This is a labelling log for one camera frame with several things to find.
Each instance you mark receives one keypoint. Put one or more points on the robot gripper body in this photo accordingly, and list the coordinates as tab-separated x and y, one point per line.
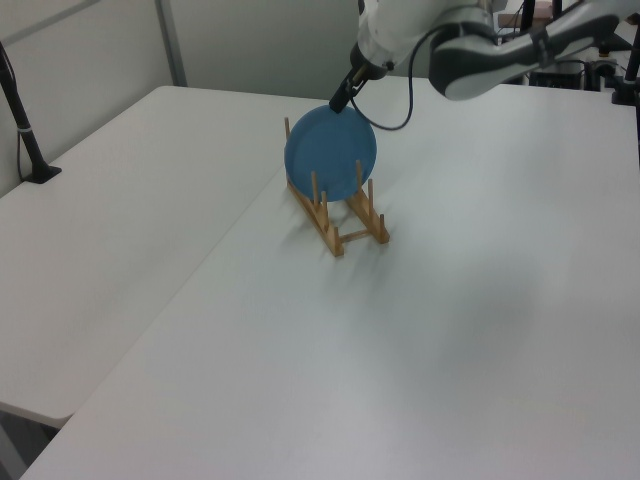
372	45

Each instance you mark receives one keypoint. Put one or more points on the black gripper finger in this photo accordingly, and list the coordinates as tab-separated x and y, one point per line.
340	95
356	85

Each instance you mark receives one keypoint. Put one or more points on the blue round plate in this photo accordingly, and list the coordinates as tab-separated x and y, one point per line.
330	152

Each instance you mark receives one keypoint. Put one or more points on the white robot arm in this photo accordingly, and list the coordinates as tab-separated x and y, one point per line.
480	55

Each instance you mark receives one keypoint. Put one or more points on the wooden plate rack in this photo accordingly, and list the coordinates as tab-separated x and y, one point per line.
325	225

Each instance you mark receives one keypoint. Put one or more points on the black equipment box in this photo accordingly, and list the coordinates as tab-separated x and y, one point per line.
565	75

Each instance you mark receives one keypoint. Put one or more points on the black pole with clamp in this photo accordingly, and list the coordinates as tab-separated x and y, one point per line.
627	75

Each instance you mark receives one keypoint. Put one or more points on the black pole with foot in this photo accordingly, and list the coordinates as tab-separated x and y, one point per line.
27	140

